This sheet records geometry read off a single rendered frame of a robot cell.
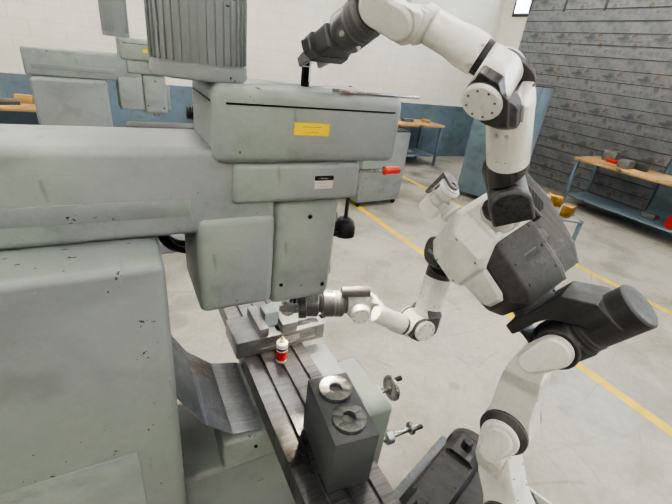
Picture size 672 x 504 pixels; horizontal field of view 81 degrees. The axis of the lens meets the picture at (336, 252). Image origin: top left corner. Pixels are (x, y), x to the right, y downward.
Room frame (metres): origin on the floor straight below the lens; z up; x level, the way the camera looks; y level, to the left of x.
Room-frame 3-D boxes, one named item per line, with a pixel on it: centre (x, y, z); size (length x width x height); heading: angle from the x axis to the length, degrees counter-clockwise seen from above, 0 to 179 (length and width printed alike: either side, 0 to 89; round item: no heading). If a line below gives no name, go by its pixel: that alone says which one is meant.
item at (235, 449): (1.05, 0.13, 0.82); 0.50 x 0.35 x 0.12; 121
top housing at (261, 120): (1.04, 0.14, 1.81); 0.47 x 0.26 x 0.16; 121
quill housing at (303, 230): (1.05, 0.14, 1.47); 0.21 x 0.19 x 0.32; 31
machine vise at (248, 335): (1.21, 0.19, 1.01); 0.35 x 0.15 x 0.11; 122
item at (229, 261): (0.95, 0.30, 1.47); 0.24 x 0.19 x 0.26; 31
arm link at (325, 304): (1.07, 0.04, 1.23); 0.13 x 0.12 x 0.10; 12
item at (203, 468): (1.06, 0.11, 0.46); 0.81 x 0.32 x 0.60; 121
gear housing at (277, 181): (1.03, 0.17, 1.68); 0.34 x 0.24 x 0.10; 121
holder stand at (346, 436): (0.75, -0.07, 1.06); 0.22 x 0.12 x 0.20; 24
